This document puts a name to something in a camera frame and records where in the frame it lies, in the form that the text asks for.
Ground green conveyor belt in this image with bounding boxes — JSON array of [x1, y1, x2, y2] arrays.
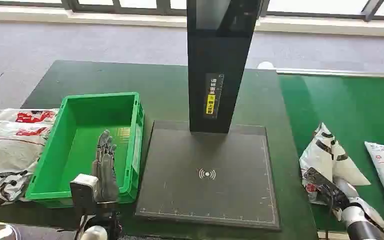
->
[[276, 73, 384, 238]]

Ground white window sill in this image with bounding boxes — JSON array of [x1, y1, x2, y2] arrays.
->
[[0, 4, 384, 37]]

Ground white parcel bag red print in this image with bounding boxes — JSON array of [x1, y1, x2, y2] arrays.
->
[[0, 108, 60, 130]]

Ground black and yellow scanner sticker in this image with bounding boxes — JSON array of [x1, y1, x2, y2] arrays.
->
[[203, 72, 225, 119]]

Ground white parcel bag black stripes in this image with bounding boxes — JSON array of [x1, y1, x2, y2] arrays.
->
[[298, 122, 384, 229]]

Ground white parcel bag black print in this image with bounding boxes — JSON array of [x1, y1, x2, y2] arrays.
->
[[0, 160, 40, 205]]

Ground silver conveyor rail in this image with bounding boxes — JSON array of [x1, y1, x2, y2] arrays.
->
[[275, 67, 384, 79]]

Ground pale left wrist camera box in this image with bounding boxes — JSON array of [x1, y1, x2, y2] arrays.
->
[[70, 173, 99, 208]]

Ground black parcel scanner stand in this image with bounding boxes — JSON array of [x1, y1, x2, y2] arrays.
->
[[134, 0, 282, 231]]

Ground white parcel bag red line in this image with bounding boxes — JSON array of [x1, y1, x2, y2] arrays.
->
[[0, 120, 52, 173]]

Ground green plastic crate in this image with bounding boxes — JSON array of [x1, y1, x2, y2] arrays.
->
[[25, 92, 146, 209]]

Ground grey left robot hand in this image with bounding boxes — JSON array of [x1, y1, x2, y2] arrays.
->
[[90, 129, 120, 203]]

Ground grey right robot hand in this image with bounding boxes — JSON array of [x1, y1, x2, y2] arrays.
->
[[316, 181, 351, 213]]

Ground dark window frame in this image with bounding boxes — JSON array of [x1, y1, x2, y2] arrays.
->
[[0, 0, 384, 22]]

